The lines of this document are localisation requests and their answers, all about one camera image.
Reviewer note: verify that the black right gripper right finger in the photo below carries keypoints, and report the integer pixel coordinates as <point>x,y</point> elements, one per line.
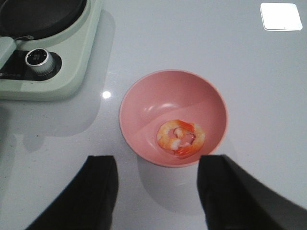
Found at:
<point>232,199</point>

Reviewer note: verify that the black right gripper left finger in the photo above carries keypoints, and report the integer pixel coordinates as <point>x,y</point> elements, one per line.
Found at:
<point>87,203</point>

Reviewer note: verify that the cooked shrimp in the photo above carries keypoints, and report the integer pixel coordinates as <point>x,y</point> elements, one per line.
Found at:
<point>171,133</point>
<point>188,149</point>

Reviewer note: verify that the pink bowl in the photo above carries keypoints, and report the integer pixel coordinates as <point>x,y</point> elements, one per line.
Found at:
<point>167,95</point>

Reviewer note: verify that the green breakfast maker base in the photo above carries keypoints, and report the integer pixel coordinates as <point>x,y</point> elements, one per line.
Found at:
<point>70,49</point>

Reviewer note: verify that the right silver control knob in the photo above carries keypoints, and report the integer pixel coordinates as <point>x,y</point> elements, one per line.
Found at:
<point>40,61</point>

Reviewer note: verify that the black round frying pan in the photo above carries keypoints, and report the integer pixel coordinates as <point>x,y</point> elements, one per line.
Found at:
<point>38,18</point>

